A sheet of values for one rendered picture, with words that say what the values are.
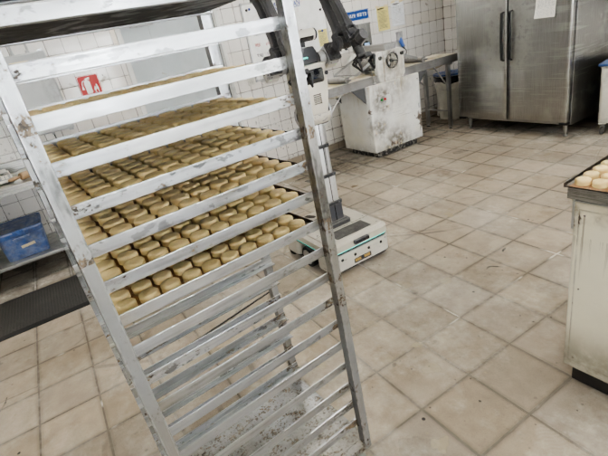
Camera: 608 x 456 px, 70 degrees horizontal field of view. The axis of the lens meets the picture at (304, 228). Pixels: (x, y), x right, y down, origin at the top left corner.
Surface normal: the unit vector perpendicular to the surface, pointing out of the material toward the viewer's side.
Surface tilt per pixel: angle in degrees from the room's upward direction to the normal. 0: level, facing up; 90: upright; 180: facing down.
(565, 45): 90
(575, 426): 0
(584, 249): 90
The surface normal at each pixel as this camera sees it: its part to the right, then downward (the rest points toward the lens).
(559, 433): -0.18, -0.90
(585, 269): -0.81, 0.37
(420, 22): 0.52, 0.26
